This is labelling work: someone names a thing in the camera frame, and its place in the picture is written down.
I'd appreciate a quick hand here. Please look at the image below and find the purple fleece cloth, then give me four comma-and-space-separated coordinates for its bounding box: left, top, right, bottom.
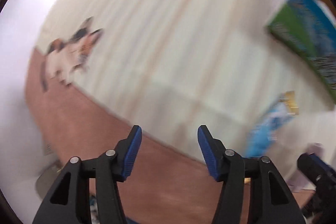
298, 110, 335, 164

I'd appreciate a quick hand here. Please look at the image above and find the long blue snack wrapper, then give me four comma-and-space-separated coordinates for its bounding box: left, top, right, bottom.
244, 91, 299, 158

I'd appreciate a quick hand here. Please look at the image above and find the cardboard box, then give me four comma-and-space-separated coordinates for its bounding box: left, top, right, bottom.
204, 0, 336, 104

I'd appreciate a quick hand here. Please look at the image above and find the striped tablecloth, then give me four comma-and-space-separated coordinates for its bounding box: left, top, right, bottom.
26, 0, 335, 223

